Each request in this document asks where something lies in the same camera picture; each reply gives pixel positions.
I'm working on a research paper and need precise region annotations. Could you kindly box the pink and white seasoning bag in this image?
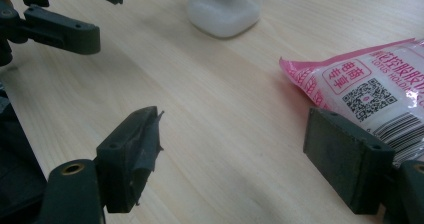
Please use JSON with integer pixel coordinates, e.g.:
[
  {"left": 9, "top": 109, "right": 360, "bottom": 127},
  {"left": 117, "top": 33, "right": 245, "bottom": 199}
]
[{"left": 279, "top": 37, "right": 424, "bottom": 169}]

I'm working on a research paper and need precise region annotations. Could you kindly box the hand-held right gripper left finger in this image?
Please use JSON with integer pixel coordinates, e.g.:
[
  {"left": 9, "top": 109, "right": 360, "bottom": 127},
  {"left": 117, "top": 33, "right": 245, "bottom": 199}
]
[{"left": 95, "top": 105, "right": 165, "bottom": 215}]

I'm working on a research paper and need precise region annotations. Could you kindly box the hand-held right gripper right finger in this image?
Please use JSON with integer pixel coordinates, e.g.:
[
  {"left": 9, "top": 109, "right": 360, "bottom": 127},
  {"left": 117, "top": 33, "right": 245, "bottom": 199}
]
[{"left": 302, "top": 107, "right": 397, "bottom": 215}]

